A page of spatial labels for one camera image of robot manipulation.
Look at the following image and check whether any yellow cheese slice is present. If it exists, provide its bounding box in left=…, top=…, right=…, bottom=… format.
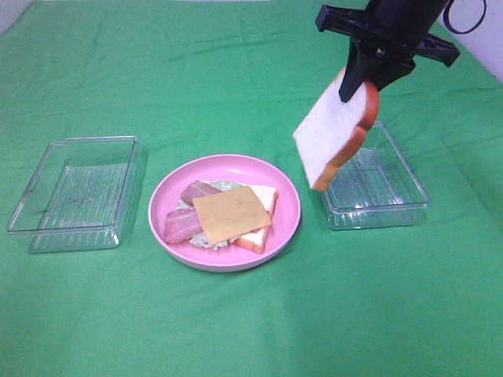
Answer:
left=193, top=185, right=278, bottom=247

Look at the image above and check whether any clear plastic container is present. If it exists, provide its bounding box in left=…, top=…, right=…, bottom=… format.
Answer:
left=6, top=136, right=138, bottom=254
left=320, top=122, right=429, bottom=230

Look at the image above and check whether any bacon strip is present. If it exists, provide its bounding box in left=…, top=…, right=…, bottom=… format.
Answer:
left=180, top=181, right=221, bottom=206
left=163, top=207, right=202, bottom=243

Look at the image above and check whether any green tablecloth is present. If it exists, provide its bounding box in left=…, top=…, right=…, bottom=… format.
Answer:
left=1, top=1, right=502, bottom=376

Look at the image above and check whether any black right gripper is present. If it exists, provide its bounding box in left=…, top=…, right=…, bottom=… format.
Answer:
left=315, top=0, right=460, bottom=103

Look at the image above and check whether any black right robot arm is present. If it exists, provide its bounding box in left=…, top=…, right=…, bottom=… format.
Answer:
left=315, top=0, right=460, bottom=102

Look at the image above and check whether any green lettuce leaf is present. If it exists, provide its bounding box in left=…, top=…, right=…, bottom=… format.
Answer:
left=176, top=181, right=242, bottom=248

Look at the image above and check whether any toast bread slice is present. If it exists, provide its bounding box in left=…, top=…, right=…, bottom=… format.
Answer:
left=232, top=185, right=279, bottom=254
left=293, top=70, right=380, bottom=192

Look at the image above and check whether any right clear plastic container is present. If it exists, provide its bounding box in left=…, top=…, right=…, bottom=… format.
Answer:
left=320, top=122, right=429, bottom=230

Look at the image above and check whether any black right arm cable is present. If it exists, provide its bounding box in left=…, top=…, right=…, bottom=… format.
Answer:
left=442, top=0, right=489, bottom=35

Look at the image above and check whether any left clear plastic container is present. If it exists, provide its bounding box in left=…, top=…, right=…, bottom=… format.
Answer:
left=6, top=136, right=138, bottom=254

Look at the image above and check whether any pink round plate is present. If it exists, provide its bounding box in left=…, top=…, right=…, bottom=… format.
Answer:
left=149, top=154, right=301, bottom=273

